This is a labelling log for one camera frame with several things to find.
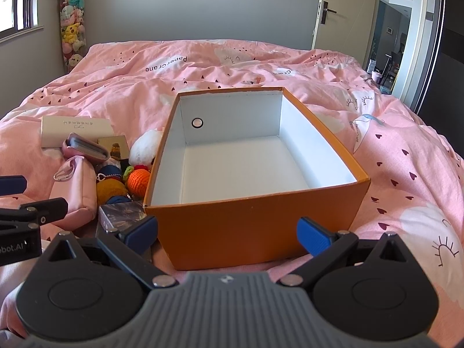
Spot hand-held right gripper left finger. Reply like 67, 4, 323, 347
47, 215, 178, 289

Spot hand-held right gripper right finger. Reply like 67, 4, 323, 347
279, 217, 417, 287

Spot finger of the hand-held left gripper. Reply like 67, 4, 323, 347
0, 197, 69, 226
0, 175, 28, 194

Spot printed card box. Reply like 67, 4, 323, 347
99, 203, 148, 233

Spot pink zip pouch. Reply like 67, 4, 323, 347
48, 156, 98, 231

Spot brown bear plush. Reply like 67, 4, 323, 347
95, 164, 133, 206

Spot orange cardboard box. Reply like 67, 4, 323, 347
143, 87, 371, 271

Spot pink card wallet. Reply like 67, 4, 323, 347
63, 133, 110, 162

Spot white panda plush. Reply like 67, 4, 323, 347
129, 128, 164, 169

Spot orange crochet ball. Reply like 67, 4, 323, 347
123, 166, 151, 193

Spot white envelope card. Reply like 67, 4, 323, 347
41, 116, 114, 148

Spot clear tube of plush toys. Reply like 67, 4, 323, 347
57, 0, 88, 74

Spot pink printed blanket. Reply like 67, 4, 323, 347
0, 38, 464, 348

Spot window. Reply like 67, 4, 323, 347
0, 0, 41, 41

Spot white door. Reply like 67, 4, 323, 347
311, 0, 382, 59

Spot black door handle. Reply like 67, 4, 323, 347
318, 1, 338, 26

